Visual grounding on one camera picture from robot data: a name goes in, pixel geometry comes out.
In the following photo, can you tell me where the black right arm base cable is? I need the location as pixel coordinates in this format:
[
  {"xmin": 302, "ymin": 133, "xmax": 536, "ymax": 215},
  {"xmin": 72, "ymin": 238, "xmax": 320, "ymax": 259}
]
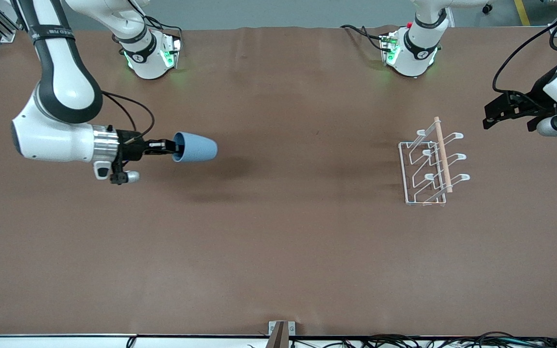
[{"xmin": 133, "ymin": 16, "xmax": 183, "ymax": 42}]

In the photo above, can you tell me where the black left arm base cable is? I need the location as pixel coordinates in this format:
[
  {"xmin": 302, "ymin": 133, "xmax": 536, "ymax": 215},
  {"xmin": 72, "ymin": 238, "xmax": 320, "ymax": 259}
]
[{"xmin": 340, "ymin": 24, "xmax": 385, "ymax": 51}]

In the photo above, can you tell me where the metal bracket plate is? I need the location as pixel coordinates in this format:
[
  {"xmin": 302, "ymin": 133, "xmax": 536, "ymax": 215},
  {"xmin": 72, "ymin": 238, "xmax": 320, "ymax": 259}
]
[{"xmin": 268, "ymin": 321, "xmax": 296, "ymax": 336}]

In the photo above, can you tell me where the white wire cup holder rack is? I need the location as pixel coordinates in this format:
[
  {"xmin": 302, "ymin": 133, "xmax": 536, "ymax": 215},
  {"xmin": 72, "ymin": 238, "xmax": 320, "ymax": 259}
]
[{"xmin": 398, "ymin": 116, "xmax": 471, "ymax": 207}]

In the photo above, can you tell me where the brown table cover sheet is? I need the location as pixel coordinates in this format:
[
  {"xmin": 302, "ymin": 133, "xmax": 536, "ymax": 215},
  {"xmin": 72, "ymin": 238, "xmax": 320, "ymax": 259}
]
[{"xmin": 0, "ymin": 26, "xmax": 557, "ymax": 338}]

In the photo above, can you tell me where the black right arm wrist cable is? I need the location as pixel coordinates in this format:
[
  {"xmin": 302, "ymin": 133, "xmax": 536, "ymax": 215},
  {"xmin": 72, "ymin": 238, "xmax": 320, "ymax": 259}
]
[{"xmin": 101, "ymin": 90, "xmax": 156, "ymax": 142}]

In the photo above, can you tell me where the black arm base cable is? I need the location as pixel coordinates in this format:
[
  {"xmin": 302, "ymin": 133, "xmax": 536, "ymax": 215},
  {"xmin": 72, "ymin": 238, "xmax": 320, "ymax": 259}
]
[
  {"xmin": 133, "ymin": 16, "xmax": 183, "ymax": 42},
  {"xmin": 340, "ymin": 24, "xmax": 385, "ymax": 51}
]

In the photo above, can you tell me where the dark upright post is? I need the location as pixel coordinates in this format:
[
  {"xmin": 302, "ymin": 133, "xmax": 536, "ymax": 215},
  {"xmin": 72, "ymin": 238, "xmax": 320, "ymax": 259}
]
[{"xmin": 265, "ymin": 321, "xmax": 290, "ymax": 348}]

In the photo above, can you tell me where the blue plastic cup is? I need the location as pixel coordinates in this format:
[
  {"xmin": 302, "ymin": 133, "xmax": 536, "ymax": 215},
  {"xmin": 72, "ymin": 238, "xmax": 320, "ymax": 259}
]
[{"xmin": 172, "ymin": 131, "xmax": 219, "ymax": 163}]

